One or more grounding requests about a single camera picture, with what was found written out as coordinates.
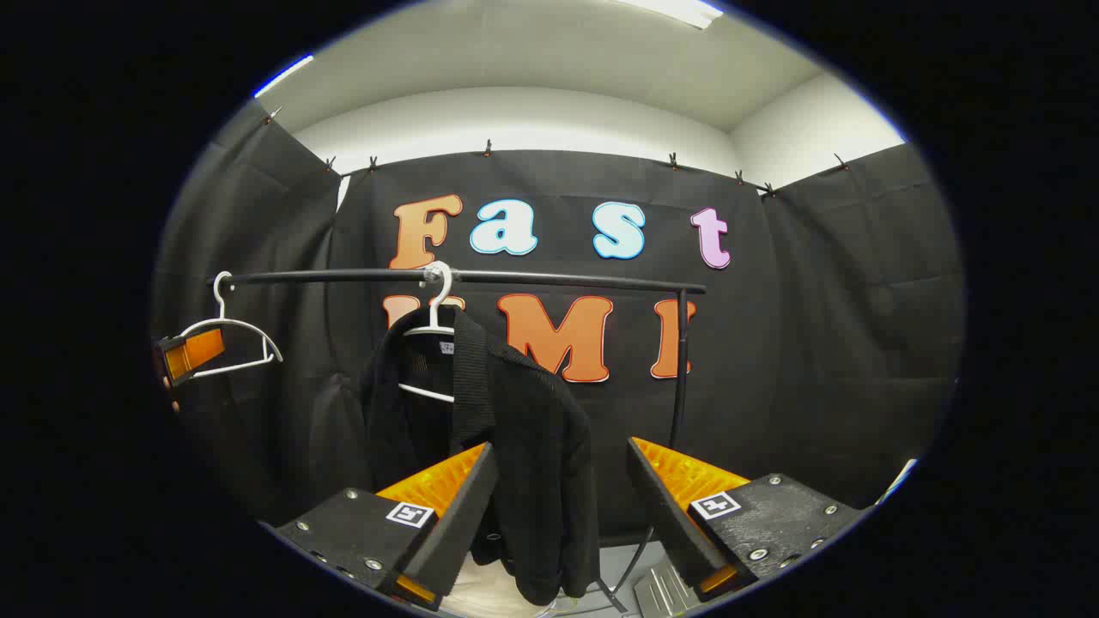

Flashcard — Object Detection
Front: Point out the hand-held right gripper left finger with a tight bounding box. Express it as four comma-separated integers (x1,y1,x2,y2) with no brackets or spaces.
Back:
275,442,501,612

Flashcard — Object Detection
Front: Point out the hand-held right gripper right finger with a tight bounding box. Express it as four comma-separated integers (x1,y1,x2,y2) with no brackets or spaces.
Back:
625,436,864,602

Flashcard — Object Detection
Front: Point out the white laundry hamper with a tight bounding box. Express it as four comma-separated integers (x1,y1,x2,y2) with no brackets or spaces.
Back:
442,554,593,617

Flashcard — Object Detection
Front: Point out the black knit cardigan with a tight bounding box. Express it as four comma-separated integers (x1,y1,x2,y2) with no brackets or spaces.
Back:
309,307,602,607

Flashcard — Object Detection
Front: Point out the white plastic hanger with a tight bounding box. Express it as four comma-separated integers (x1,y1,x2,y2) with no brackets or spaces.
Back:
397,262,458,404
176,271,284,380

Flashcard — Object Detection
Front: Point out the black metal clothes rack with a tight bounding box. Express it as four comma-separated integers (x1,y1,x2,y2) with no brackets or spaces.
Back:
209,268,709,615

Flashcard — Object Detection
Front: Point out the grey ribbed metal plate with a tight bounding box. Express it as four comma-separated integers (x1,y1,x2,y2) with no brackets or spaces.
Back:
634,562,689,615

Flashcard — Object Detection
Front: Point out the black backdrop cloth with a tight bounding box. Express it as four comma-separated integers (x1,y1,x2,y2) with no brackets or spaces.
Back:
153,101,967,537

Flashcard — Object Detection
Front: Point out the row of black cloth clips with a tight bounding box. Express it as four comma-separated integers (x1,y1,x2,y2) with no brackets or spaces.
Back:
266,107,851,198

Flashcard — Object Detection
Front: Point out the ceiling strip light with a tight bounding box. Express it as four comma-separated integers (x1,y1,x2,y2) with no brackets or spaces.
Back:
618,0,724,30

